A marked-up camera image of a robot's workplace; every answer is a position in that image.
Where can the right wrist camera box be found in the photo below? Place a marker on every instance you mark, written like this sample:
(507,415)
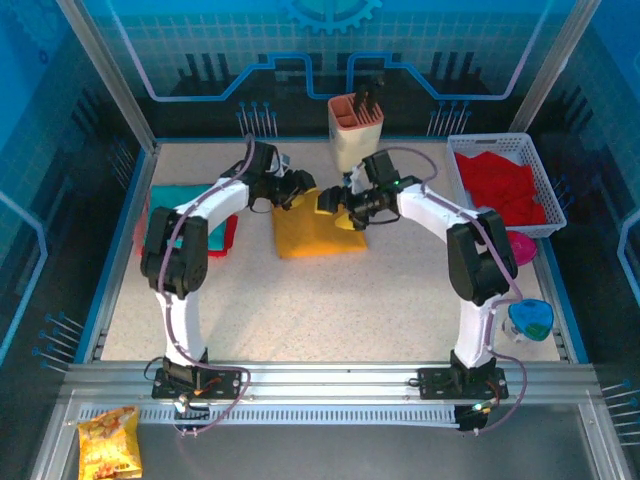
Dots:
(357,180)

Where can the red folded t-shirt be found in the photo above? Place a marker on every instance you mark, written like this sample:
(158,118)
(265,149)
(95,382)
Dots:
(217,253)

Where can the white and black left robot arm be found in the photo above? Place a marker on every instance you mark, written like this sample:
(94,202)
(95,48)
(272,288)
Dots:
(180,320)

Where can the aluminium frame post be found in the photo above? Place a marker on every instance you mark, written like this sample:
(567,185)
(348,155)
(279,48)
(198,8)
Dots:
(550,65)
(111,75)

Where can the yellow snack bag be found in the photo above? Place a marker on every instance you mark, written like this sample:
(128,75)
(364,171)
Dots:
(107,445)

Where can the white plastic mesh basket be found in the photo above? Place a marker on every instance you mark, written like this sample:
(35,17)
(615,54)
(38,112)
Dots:
(500,142)

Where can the crumpled red t-shirt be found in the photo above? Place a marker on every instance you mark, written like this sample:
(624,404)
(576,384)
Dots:
(500,185)

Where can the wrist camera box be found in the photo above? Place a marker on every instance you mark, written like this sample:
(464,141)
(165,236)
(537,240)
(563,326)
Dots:
(357,180)
(284,162)

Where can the beige knife block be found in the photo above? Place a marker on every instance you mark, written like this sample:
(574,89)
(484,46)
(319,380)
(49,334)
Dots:
(350,140)

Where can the black controller box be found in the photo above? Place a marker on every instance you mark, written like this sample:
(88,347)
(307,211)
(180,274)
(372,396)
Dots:
(472,417)
(192,412)

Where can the blue lidded container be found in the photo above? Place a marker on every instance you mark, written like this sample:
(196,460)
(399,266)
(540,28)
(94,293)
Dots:
(530,320)

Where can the teal folded t-shirt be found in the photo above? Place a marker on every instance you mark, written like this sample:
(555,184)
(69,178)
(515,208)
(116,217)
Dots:
(170,197)

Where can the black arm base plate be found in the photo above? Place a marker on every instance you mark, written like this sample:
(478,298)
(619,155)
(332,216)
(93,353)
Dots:
(225,385)
(435,385)

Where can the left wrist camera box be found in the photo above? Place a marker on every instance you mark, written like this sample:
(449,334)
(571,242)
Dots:
(284,162)

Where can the yellow printed t-shirt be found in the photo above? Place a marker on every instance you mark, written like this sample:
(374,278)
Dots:
(315,235)

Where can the aluminium mounting rail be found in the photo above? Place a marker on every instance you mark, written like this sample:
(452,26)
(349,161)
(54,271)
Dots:
(330,380)

